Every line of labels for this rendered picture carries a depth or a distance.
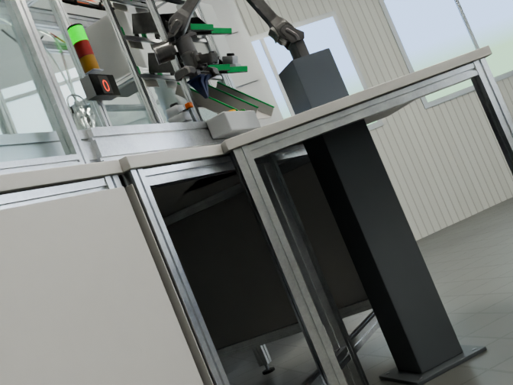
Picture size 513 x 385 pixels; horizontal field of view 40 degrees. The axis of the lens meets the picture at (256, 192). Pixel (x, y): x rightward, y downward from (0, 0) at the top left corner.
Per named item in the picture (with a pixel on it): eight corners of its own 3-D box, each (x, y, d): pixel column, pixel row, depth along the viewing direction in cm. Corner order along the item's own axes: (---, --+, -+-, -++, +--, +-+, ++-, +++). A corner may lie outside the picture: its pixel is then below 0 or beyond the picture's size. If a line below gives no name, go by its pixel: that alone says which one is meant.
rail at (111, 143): (267, 145, 235) (255, 115, 236) (107, 168, 155) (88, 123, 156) (253, 151, 238) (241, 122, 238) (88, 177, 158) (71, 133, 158)
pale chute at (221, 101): (255, 118, 254) (258, 106, 252) (234, 121, 243) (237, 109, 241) (197, 92, 266) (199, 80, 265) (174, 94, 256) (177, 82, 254)
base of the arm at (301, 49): (314, 54, 226) (308, 37, 226) (298, 60, 224) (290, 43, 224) (308, 62, 232) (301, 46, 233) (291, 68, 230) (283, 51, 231)
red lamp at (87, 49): (97, 54, 219) (91, 40, 220) (87, 53, 215) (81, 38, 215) (85, 61, 222) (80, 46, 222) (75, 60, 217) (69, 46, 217)
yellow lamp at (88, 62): (103, 69, 219) (97, 54, 219) (93, 68, 215) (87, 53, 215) (91, 76, 221) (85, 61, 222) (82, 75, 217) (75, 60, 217)
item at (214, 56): (188, 53, 221) (204, 43, 218) (201, 54, 227) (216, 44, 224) (197, 71, 221) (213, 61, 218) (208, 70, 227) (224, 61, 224)
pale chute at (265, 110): (271, 117, 267) (274, 106, 266) (252, 121, 256) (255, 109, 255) (215, 92, 280) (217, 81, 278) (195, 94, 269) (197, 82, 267)
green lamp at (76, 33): (91, 40, 220) (85, 25, 220) (81, 38, 215) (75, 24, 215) (80, 46, 222) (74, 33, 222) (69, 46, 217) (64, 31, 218)
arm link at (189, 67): (165, 56, 218) (179, 47, 215) (196, 59, 234) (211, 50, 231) (175, 81, 217) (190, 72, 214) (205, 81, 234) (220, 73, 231)
